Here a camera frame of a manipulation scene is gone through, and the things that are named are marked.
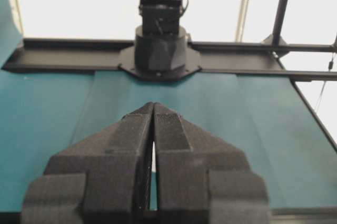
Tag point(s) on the black upright frame post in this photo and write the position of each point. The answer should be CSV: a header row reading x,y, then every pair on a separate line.
x,y
282,11

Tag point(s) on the black frame bar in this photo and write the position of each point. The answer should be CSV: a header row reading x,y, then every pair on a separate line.
x,y
237,46
316,75

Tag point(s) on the broad black base rail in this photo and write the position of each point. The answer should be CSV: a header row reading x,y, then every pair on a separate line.
x,y
52,58

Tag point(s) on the cream window frame bar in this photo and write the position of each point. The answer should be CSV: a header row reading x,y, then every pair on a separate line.
x,y
19,11
244,11

